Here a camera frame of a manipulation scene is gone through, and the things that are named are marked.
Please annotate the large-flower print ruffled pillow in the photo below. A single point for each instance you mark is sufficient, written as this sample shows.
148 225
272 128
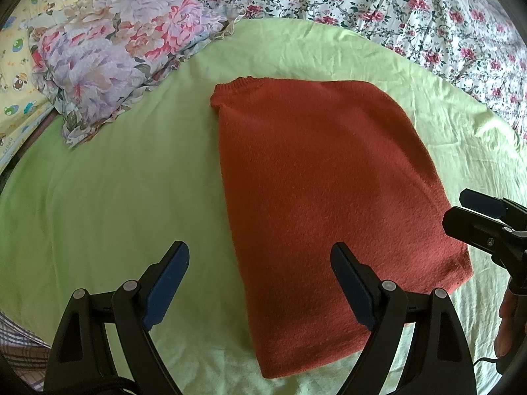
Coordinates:
111 45

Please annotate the light green bed sheet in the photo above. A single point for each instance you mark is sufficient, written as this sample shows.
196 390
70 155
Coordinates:
123 197

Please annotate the yellow cartoon print sheet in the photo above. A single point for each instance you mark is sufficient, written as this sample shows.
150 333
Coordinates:
16 57

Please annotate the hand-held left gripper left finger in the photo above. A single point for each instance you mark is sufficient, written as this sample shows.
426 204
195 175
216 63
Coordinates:
166 288

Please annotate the white small-rose print sheet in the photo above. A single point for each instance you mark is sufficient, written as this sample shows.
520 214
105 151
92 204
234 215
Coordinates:
391 12

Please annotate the person's right hand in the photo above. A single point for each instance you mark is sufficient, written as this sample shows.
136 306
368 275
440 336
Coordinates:
505 321

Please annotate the plaid cloth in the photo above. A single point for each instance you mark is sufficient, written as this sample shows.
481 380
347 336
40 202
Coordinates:
22 349

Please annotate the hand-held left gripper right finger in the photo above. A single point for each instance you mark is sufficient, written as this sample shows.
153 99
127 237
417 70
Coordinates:
356 292

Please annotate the rust orange knit sweater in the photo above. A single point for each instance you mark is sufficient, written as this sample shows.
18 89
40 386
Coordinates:
321 197

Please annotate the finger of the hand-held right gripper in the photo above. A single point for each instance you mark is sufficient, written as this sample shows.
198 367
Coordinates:
469 226
481 203

